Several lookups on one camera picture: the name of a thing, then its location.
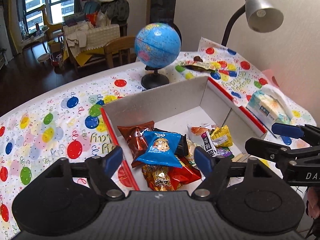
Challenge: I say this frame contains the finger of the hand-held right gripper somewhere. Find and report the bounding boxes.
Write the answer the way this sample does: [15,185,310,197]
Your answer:
[245,137,320,164]
[271,122,320,143]

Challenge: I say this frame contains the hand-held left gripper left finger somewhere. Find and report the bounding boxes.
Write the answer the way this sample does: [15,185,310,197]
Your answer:
[31,146,125,202]

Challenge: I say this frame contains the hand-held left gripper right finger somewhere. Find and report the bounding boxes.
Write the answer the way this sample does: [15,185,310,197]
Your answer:
[191,146,283,202]

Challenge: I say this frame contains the tan cookie packet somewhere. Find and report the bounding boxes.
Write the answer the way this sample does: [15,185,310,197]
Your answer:
[186,140,197,159]

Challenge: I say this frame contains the white snack packet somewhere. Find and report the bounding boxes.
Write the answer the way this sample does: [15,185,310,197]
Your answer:
[187,124,218,157]

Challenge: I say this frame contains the small purple candy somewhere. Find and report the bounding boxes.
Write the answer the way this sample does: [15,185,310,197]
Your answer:
[216,148,232,158]

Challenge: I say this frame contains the red foil snack packet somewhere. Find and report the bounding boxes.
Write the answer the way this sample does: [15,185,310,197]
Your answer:
[167,159,202,190]

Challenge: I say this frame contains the black snack packet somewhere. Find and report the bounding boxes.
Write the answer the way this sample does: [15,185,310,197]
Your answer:
[174,134,188,155]

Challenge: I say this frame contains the brown foil snack packet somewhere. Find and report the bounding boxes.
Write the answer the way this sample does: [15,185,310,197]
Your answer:
[117,121,155,168]

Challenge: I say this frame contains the yellow snack packet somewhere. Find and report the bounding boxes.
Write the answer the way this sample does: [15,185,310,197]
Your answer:
[210,125,233,147]

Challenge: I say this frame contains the blue cookie packet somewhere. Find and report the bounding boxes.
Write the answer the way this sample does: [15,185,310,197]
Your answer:
[132,131,183,168]

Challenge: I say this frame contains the gold foil candy packet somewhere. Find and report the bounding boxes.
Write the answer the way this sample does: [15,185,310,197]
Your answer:
[142,164,173,192]

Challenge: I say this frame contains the red cardboard box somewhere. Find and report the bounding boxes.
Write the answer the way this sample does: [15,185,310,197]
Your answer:
[100,76,268,192]

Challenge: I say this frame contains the person's right hand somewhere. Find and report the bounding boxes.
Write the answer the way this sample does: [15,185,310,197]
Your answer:
[307,187,320,218]

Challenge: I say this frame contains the tissue pack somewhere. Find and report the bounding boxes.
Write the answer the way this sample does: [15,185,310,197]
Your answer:
[246,84,293,125]

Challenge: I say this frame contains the pink sheet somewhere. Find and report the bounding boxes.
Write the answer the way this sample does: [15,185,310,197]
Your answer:
[262,69,282,88]

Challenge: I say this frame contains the flat colourful snack wrapper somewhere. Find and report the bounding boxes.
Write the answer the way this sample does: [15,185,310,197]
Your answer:
[180,60,218,72]

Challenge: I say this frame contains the silver desk lamp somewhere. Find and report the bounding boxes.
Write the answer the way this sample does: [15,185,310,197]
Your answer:
[221,0,284,47]

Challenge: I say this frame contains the blue desk globe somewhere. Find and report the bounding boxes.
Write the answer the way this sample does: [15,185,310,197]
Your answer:
[134,22,182,90]

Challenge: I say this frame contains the brown cardboard box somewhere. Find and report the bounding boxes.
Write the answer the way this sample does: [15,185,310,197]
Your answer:
[49,40,63,53]

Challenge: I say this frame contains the red bag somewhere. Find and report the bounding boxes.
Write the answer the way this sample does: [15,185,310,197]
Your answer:
[86,12,98,27]

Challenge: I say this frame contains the pile of clothes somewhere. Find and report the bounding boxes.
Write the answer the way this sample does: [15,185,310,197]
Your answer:
[97,0,130,27]

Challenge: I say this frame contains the beige curtain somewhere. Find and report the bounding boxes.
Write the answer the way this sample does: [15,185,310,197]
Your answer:
[6,0,19,55]

